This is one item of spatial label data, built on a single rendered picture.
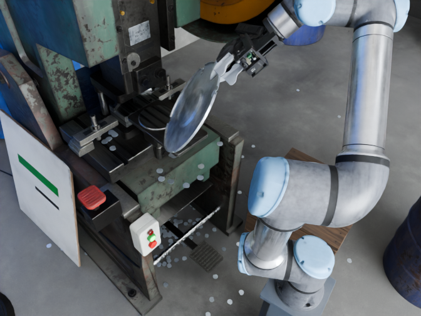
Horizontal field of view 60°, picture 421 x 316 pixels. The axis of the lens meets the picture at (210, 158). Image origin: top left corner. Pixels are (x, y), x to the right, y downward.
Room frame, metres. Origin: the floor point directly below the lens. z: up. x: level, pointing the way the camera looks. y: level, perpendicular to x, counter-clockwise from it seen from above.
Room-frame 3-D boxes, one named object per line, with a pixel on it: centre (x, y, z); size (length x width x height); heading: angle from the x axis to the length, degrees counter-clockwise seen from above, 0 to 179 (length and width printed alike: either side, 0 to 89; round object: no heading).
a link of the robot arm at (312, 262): (0.50, -0.29, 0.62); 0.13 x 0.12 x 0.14; 82
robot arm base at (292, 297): (0.50, -0.30, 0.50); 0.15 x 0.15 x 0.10
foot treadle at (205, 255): (0.91, 0.18, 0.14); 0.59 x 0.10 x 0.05; 48
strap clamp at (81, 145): (0.87, 0.39, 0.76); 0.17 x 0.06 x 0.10; 138
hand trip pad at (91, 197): (0.60, 0.33, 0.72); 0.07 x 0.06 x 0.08; 48
